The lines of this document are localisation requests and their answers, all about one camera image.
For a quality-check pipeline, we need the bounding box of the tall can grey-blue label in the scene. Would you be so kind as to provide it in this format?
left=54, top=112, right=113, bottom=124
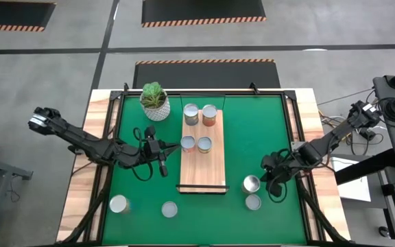
left=183, top=103, right=200, bottom=127

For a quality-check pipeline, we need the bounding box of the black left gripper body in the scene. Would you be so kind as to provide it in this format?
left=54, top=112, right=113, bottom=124
left=136, top=125, right=169, bottom=178

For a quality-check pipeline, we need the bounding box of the green pears can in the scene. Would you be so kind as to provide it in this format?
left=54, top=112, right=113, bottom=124
left=241, top=174, right=262, bottom=195

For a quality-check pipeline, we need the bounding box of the black stand beam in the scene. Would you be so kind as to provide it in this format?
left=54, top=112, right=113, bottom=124
left=334, top=148, right=395, bottom=186

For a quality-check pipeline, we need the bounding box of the grey equipment cart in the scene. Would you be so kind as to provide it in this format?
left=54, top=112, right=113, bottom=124
left=372, top=60, right=395, bottom=172

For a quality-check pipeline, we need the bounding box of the green table mat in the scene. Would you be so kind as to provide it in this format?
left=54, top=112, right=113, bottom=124
left=101, top=94, right=307, bottom=246

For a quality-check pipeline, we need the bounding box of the black computer mouse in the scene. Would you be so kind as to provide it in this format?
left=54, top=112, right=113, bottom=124
left=378, top=225, right=392, bottom=239

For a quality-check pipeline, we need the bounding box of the black metal table frame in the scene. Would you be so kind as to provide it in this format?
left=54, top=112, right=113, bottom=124
left=55, top=82, right=352, bottom=247

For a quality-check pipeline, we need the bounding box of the wooden board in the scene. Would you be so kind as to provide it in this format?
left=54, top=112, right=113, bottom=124
left=176, top=93, right=230, bottom=196

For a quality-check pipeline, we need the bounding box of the blue berries can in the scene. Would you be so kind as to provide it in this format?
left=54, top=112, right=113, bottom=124
left=108, top=194, right=132, bottom=215

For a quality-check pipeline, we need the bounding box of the white paper sheet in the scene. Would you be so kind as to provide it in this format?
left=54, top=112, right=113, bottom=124
left=330, top=156, right=372, bottom=203

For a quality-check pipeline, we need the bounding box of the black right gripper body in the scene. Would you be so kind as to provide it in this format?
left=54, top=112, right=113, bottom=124
left=267, top=152, right=296, bottom=199

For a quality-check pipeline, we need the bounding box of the can red-orange label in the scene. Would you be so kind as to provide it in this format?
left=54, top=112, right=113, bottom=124
left=180, top=135, right=197, bottom=154

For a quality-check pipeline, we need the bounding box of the black power adapter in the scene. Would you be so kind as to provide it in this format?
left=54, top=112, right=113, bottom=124
left=358, top=127, right=377, bottom=141

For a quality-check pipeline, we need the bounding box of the tall can orange label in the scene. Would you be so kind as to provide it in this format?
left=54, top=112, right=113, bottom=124
left=202, top=104, right=219, bottom=128

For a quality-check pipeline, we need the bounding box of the black striped-edge floor mat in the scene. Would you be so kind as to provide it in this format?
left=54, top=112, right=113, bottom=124
left=141, top=0, right=267, bottom=28
left=0, top=0, right=57, bottom=33
left=132, top=58, right=282, bottom=90

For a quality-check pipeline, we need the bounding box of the potted succulent in white pot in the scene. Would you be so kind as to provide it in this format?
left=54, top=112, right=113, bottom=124
left=139, top=81, right=171, bottom=122

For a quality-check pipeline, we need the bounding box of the pink salmon can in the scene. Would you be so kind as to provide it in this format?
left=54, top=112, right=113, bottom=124
left=160, top=200, right=179, bottom=219

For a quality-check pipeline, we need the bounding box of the can yellow label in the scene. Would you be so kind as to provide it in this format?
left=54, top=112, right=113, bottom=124
left=196, top=136, right=213, bottom=154

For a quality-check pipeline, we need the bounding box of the silver can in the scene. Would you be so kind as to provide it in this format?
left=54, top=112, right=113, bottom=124
left=245, top=193, right=263, bottom=211

